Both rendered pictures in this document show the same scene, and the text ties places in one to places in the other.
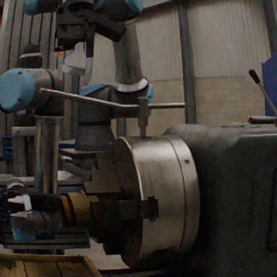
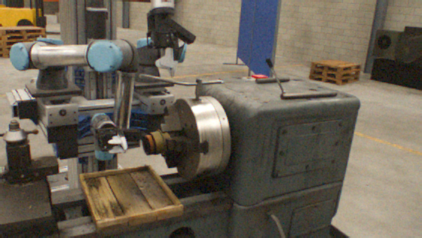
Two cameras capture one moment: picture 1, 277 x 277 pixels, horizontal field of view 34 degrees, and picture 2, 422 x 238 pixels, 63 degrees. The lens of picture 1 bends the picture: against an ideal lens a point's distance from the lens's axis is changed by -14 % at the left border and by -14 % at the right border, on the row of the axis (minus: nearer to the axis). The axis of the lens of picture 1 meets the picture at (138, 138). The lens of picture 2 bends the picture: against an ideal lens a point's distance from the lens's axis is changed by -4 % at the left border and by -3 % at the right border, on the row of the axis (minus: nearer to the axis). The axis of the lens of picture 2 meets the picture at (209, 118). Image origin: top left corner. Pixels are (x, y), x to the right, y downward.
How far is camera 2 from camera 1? 0.39 m
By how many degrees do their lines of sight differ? 19
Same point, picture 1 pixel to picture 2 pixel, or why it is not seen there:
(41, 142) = (122, 88)
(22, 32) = not seen: outside the picture
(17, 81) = (108, 53)
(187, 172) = (224, 125)
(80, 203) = (160, 140)
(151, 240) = (203, 166)
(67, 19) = (159, 28)
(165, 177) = (212, 128)
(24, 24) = not seen: outside the picture
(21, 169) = (93, 94)
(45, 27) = not seen: outside the picture
